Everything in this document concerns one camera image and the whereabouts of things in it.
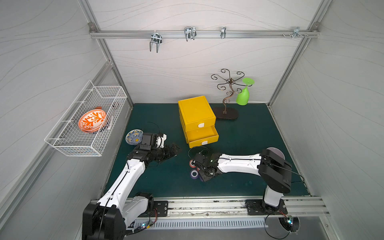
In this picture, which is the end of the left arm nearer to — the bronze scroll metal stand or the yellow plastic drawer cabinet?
the yellow plastic drawer cabinet

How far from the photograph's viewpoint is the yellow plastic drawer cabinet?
85cm

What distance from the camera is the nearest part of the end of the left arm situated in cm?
69

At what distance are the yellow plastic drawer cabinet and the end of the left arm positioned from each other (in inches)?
5.8

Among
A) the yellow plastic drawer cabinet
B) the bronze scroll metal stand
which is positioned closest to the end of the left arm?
the yellow plastic drawer cabinet
